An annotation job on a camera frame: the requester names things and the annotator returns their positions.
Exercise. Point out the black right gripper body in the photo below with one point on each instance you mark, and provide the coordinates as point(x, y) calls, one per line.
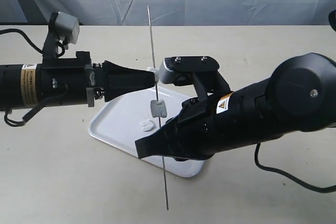
point(202, 129)

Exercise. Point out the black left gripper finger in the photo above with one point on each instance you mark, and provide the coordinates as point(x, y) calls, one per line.
point(118, 80)

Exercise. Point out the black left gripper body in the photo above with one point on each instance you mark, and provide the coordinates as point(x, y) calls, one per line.
point(70, 81)

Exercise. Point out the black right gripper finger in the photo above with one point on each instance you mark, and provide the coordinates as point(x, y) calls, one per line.
point(169, 141)

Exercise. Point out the white foam piece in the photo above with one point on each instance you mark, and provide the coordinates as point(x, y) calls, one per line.
point(158, 109)
point(147, 125)
point(155, 71)

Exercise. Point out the thin metal skewer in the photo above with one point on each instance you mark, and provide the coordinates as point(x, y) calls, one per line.
point(157, 99)

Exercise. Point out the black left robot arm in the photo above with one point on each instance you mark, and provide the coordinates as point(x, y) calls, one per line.
point(19, 86)

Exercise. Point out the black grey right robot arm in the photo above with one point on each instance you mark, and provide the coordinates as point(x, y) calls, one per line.
point(298, 96)

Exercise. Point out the white rectangular plastic tray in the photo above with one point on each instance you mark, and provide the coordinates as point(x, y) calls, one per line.
point(118, 122)

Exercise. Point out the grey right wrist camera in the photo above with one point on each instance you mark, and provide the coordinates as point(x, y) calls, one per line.
point(199, 71)

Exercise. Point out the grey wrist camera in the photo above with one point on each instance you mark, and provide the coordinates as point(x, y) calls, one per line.
point(199, 71)
point(63, 29)

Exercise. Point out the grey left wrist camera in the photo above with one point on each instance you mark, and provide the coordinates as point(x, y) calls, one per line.
point(63, 29)

